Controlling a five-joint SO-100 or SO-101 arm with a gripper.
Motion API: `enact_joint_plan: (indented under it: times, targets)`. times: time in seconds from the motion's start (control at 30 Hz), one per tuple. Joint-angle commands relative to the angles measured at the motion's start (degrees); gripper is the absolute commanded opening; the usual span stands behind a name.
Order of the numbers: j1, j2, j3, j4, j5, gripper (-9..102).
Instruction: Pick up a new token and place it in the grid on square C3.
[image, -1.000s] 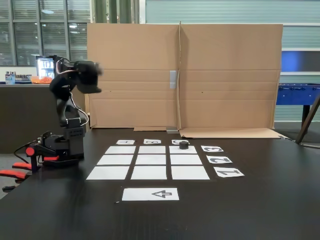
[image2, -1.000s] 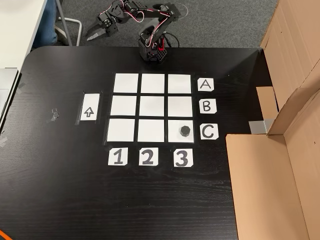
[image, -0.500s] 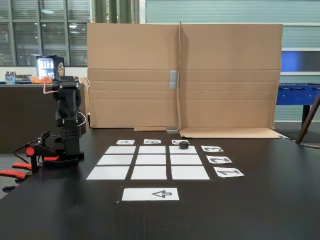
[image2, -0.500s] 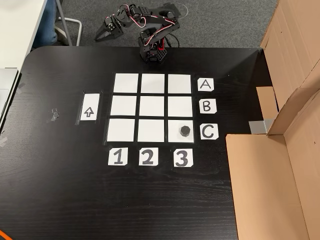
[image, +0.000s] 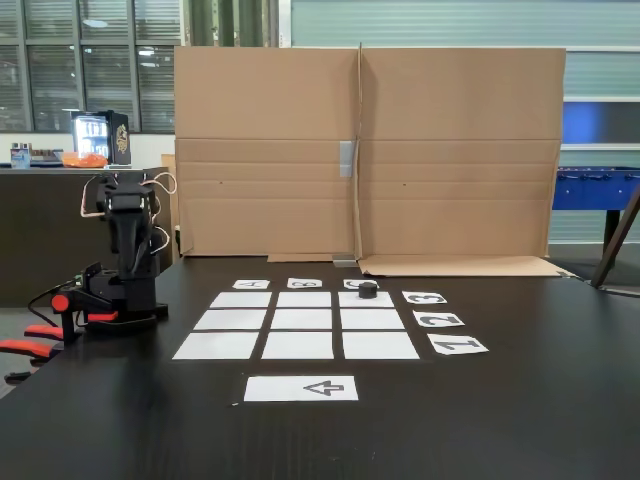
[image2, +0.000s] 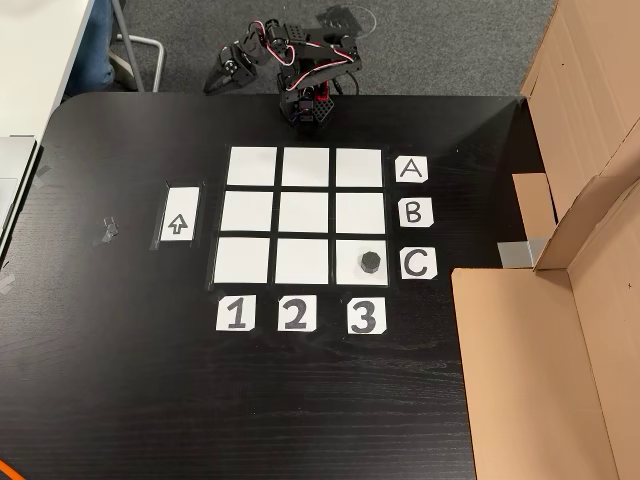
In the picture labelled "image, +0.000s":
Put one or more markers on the small brown cardboard panel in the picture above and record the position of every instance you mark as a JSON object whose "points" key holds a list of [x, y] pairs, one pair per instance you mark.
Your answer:
{"points": [[167, 162]]}

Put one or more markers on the black octagonal token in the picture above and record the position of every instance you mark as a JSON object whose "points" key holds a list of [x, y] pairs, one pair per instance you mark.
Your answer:
{"points": [[368, 291]]}

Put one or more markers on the white paper grid square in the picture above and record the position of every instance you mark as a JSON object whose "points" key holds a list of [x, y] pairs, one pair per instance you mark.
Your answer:
{"points": [[301, 319], [350, 301], [380, 345], [217, 346], [304, 299], [298, 345], [372, 319], [231, 319], [241, 299]]}

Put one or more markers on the large brown cardboard sheet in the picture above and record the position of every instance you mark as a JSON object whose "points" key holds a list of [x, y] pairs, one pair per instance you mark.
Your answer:
{"points": [[460, 150], [265, 150]]}

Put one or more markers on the blue foosball table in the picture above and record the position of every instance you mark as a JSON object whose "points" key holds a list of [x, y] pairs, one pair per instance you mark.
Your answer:
{"points": [[590, 190]]}

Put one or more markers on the short grey tape strip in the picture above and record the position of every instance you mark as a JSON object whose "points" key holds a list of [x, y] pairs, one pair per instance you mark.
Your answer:
{"points": [[343, 261]]}

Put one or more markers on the paper label number 2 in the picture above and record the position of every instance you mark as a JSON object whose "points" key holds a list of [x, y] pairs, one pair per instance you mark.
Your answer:
{"points": [[439, 319]]}

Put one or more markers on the paper label number 1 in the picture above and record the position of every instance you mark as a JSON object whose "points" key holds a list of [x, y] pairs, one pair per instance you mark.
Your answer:
{"points": [[457, 345]]}

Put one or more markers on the paper label letter C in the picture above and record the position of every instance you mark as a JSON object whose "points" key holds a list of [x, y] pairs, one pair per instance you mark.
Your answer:
{"points": [[350, 284]]}

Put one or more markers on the black orange bar clamp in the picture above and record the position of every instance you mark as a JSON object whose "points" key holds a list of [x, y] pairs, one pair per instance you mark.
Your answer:
{"points": [[61, 302]]}

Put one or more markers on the blue white small box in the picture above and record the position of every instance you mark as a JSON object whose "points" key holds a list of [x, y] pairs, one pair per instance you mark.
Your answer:
{"points": [[20, 157]]}

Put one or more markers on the black lit mini fridge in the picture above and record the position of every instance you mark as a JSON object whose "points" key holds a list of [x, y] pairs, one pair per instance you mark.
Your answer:
{"points": [[117, 137]]}

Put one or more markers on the dark slanted wooden leg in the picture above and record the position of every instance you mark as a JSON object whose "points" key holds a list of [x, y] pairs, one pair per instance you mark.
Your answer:
{"points": [[617, 240]]}

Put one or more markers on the paper label letter A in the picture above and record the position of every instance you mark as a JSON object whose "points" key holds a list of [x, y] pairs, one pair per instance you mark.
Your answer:
{"points": [[251, 284]]}

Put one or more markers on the paper label number 3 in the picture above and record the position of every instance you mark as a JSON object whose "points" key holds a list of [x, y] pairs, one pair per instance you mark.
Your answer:
{"points": [[424, 298]]}

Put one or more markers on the orange plastic bag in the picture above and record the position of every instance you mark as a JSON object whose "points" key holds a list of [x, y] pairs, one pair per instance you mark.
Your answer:
{"points": [[85, 160]]}

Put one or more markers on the long grey tape strip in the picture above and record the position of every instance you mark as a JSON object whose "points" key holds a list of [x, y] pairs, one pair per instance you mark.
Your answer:
{"points": [[346, 159]]}

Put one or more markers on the dark brown counter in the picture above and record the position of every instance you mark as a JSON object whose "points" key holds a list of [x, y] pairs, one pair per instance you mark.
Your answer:
{"points": [[50, 235]]}

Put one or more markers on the paper label letter B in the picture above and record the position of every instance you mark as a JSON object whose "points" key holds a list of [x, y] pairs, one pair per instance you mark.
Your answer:
{"points": [[304, 283]]}

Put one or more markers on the white arrow paper sheet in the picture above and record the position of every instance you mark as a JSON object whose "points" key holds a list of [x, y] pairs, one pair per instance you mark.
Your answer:
{"points": [[300, 388]]}

